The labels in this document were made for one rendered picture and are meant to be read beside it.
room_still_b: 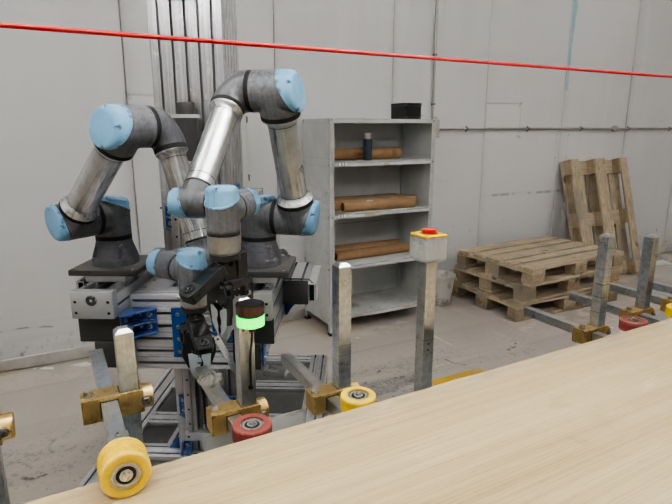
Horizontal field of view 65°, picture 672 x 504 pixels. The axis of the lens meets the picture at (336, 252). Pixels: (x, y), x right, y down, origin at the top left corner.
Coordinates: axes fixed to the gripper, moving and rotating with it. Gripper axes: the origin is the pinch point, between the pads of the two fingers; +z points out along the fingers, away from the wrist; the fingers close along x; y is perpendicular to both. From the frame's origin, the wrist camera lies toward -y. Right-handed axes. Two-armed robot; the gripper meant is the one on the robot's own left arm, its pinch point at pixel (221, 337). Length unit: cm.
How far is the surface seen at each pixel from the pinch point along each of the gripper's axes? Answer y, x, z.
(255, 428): -9.6, -22.9, 10.3
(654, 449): 36, -84, 11
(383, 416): 11.5, -39.0, 10.8
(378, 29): 278, 165, -120
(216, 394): -1.6, 1.3, 14.7
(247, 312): -4.0, -15.0, -10.7
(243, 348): -1.5, -9.9, -0.4
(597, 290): 116, -51, 6
